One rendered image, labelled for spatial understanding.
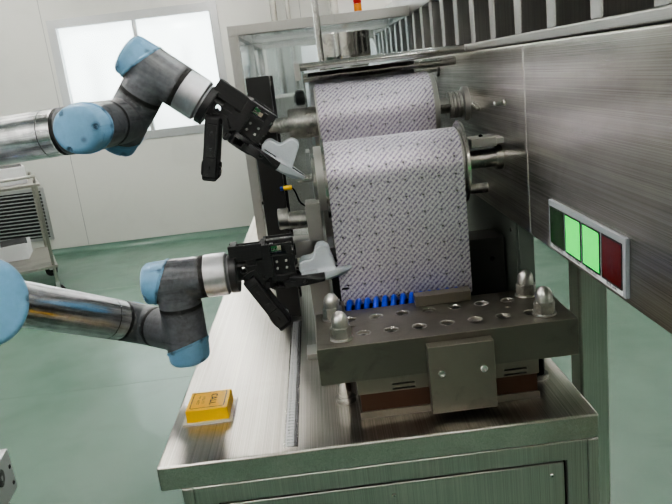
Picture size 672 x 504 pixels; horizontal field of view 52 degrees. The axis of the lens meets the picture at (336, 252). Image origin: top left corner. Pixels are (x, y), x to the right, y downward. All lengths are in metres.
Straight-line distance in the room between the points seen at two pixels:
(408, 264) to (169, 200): 5.84
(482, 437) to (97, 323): 0.67
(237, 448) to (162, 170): 5.95
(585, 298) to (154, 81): 0.92
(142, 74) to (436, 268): 0.60
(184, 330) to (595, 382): 0.85
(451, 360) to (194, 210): 6.00
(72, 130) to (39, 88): 6.08
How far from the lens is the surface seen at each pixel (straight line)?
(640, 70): 0.77
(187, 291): 1.21
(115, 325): 1.29
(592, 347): 1.53
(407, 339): 1.06
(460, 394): 1.09
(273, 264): 1.19
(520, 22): 1.16
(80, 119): 1.10
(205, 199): 6.91
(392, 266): 1.22
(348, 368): 1.07
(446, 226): 1.22
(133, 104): 1.22
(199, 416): 1.19
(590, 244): 0.91
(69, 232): 7.29
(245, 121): 1.19
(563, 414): 1.11
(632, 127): 0.79
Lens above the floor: 1.43
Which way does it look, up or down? 15 degrees down
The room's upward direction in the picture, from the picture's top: 7 degrees counter-clockwise
